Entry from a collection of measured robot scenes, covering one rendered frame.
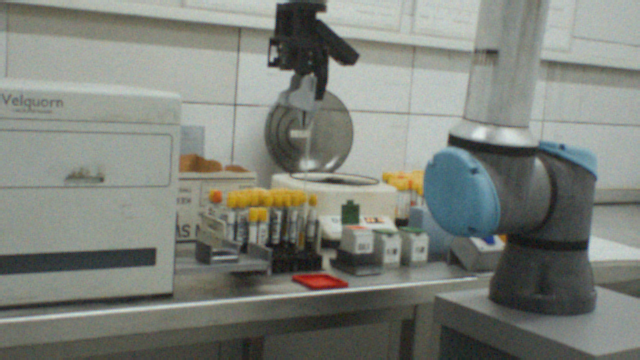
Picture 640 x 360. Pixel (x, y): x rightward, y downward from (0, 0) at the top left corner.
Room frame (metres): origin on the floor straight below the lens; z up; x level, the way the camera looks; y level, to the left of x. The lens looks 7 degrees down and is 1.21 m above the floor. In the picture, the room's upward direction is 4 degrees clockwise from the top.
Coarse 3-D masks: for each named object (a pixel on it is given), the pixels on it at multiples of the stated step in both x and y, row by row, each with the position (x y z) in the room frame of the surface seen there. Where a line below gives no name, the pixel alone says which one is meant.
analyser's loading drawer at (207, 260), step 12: (228, 240) 1.30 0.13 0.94; (204, 252) 1.26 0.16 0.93; (216, 252) 1.31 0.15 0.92; (228, 252) 1.30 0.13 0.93; (252, 252) 1.34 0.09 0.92; (264, 252) 1.31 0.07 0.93; (180, 264) 1.24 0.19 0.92; (192, 264) 1.24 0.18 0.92; (204, 264) 1.25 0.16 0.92; (216, 264) 1.25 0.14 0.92; (228, 264) 1.26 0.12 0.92; (240, 264) 1.27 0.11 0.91; (252, 264) 1.28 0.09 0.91; (264, 264) 1.29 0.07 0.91
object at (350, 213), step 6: (342, 204) 1.48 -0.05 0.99; (348, 204) 1.49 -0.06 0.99; (354, 204) 1.49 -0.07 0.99; (342, 210) 1.48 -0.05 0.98; (348, 210) 1.49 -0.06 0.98; (354, 210) 1.49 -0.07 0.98; (342, 216) 1.48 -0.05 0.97; (348, 216) 1.49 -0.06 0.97; (354, 216) 1.49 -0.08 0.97; (342, 222) 1.48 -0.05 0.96; (348, 222) 1.48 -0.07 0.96; (354, 222) 1.49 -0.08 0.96
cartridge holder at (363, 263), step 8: (336, 248) 1.47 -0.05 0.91; (336, 256) 1.47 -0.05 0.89; (344, 256) 1.45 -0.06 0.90; (352, 256) 1.43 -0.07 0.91; (360, 256) 1.44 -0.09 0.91; (368, 256) 1.45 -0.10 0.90; (336, 264) 1.47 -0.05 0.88; (344, 264) 1.45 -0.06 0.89; (352, 264) 1.43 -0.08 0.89; (360, 264) 1.44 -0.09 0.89; (368, 264) 1.45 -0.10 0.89; (376, 264) 1.45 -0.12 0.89; (352, 272) 1.42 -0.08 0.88; (360, 272) 1.42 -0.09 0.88; (368, 272) 1.43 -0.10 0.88; (376, 272) 1.44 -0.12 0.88
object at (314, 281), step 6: (294, 276) 1.35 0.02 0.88; (300, 276) 1.36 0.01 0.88; (306, 276) 1.36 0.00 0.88; (312, 276) 1.37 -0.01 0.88; (318, 276) 1.37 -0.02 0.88; (324, 276) 1.38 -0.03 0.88; (330, 276) 1.37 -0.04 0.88; (300, 282) 1.33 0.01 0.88; (306, 282) 1.31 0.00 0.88; (312, 282) 1.34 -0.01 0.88; (318, 282) 1.34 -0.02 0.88; (324, 282) 1.34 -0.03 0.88; (330, 282) 1.35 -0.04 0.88; (336, 282) 1.35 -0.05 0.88; (342, 282) 1.34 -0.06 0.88; (312, 288) 1.30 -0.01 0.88; (318, 288) 1.30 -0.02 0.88; (324, 288) 1.31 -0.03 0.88; (330, 288) 1.31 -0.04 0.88
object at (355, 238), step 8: (344, 232) 1.47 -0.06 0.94; (352, 232) 1.44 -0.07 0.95; (360, 232) 1.45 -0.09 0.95; (368, 232) 1.46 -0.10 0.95; (344, 240) 1.46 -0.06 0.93; (352, 240) 1.44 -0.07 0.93; (360, 240) 1.44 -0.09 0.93; (368, 240) 1.45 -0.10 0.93; (344, 248) 1.46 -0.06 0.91; (352, 248) 1.44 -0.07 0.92; (360, 248) 1.44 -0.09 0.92; (368, 248) 1.45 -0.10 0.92
